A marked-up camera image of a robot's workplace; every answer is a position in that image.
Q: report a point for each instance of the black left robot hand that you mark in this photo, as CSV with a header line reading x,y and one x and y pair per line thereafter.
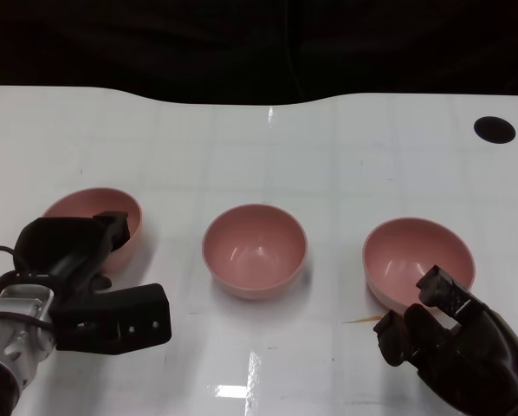
x,y
64,247

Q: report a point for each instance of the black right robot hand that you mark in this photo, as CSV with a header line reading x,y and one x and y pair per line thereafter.
x,y
467,355

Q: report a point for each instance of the pink plastic bowl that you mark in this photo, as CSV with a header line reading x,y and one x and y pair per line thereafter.
x,y
415,255
254,255
90,203

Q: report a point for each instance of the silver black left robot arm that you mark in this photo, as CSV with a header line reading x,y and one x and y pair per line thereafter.
x,y
16,312

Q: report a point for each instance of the black round table grommet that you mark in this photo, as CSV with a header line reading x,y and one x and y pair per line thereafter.
x,y
494,129

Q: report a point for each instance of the black cloth drape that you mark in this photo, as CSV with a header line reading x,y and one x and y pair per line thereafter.
x,y
198,43

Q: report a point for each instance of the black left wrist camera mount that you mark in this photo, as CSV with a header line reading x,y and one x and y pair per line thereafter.
x,y
133,320

